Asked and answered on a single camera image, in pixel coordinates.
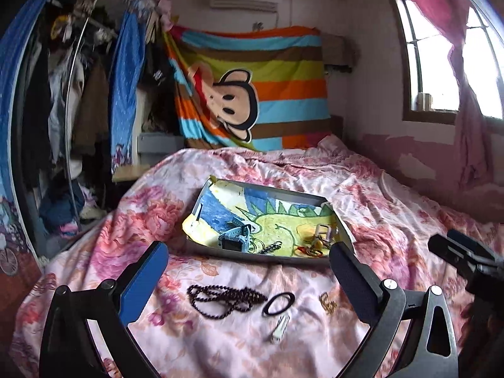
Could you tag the striped monkey print blanket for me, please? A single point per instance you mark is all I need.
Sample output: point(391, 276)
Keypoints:
point(291, 71)

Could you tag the black cap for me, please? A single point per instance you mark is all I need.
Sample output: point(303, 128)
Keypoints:
point(159, 75)

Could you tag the silver hoop rings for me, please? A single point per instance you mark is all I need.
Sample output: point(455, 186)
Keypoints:
point(258, 250)

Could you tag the light blue wristwatch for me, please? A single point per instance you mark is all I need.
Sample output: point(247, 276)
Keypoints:
point(232, 242)

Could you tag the narrow blue dotted curtain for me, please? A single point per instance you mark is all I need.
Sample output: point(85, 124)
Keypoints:
point(124, 86)

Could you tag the pink window curtain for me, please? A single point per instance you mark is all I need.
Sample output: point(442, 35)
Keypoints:
point(472, 134)

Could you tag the barred window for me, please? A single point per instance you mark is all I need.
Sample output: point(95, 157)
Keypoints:
point(429, 67)

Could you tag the pink floral bedspread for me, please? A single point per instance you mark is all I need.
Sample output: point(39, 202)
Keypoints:
point(244, 354)

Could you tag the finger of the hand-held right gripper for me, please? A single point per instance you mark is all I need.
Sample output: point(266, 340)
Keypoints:
point(462, 240)
point(449, 250)

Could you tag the pink hanging cloth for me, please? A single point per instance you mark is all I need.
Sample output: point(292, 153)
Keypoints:
point(165, 8)

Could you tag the hanging clothes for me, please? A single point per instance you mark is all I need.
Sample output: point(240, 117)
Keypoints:
point(90, 106)

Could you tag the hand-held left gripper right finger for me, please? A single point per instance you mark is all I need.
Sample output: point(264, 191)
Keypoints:
point(354, 279)

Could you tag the white hair clip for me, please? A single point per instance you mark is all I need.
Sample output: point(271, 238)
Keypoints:
point(280, 328)

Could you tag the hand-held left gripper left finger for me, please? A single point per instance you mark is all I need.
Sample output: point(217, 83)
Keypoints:
point(143, 283)

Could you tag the grey tray with crayon drawing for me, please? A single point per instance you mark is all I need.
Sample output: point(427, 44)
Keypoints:
point(220, 204)

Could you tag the metal wardrobe pole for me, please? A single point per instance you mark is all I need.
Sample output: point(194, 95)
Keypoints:
point(75, 71)

